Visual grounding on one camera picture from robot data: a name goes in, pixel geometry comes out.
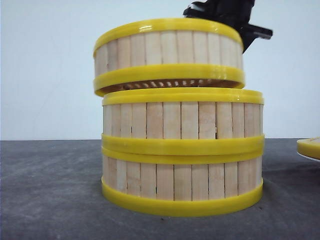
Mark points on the bamboo steamer drawer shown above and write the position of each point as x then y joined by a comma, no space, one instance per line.
180,190

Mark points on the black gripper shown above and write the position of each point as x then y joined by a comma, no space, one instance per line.
234,13

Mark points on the woven bamboo steamer lid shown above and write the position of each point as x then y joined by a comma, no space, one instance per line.
309,148

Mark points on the white plate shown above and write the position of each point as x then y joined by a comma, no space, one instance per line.
309,158

